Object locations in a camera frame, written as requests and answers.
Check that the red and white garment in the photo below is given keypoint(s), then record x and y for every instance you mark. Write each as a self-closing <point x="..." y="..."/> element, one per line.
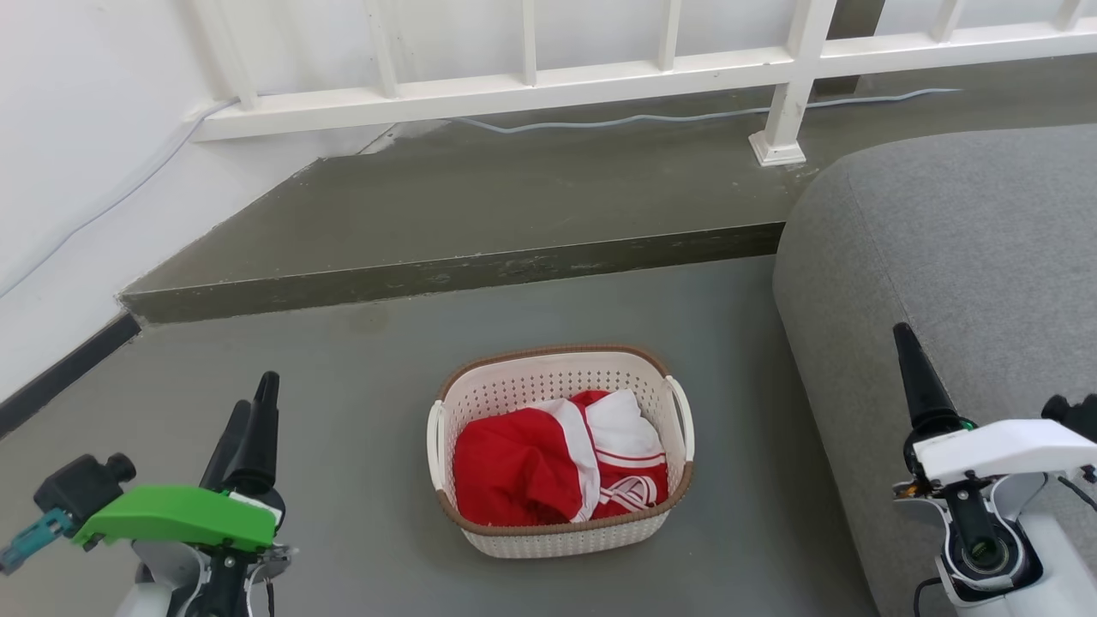
<point x="514" y="467"/>

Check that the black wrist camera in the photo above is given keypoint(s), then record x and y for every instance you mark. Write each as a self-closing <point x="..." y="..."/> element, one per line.
<point x="1076" y="416"/>
<point x="81" y="484"/>

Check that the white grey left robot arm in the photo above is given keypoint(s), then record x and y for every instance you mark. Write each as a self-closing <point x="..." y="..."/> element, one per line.
<point x="184" y="578"/>

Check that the white plastic laundry basket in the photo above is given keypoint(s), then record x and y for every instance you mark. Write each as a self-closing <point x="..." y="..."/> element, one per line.
<point x="548" y="377"/>

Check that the black baseboard strip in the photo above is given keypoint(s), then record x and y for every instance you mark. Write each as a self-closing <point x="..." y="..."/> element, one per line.
<point x="60" y="373"/>

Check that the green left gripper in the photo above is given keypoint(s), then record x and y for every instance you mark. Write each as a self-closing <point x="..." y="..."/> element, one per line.
<point x="180" y="512"/>

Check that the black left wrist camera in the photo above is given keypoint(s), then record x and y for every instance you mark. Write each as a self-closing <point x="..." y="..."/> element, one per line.
<point x="81" y="484"/>

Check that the grey fabric sofa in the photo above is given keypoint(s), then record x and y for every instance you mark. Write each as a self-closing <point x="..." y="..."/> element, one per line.
<point x="960" y="248"/>

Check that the white wooden railing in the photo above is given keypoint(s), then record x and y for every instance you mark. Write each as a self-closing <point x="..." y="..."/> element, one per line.
<point x="600" y="81"/>

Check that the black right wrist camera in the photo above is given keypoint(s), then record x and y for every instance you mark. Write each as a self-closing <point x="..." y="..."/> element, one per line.
<point x="1076" y="416"/>

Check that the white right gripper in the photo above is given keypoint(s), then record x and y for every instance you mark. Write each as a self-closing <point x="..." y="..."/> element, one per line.
<point x="1003" y="450"/>

